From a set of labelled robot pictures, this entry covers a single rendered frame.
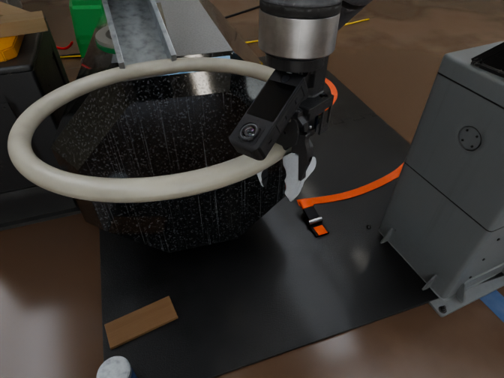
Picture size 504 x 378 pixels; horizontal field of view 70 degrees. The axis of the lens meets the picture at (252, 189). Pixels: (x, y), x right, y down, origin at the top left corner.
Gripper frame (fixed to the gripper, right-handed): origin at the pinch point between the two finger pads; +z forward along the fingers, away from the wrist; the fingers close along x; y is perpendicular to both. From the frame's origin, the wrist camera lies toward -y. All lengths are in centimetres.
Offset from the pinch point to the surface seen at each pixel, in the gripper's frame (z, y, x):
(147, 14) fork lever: -10, 24, 60
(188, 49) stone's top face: 2, 37, 62
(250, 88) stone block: 13, 48, 45
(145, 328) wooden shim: 89, -6, 49
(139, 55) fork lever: -5, 12, 49
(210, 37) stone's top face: 1, 48, 64
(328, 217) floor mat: 85, 86, 27
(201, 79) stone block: 8, 34, 53
